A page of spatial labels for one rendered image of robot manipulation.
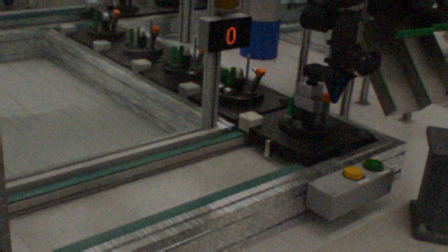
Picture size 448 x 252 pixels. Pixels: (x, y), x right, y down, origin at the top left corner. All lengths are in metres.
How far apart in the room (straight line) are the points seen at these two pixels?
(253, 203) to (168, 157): 0.27
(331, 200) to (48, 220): 0.55
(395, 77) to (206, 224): 0.78
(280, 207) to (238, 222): 0.11
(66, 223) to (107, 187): 0.15
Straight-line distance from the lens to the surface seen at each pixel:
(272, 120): 1.47
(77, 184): 1.20
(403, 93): 1.62
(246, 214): 1.12
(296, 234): 1.23
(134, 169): 1.26
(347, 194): 1.22
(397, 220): 1.35
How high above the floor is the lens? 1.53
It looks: 23 degrees down
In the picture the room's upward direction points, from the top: 4 degrees clockwise
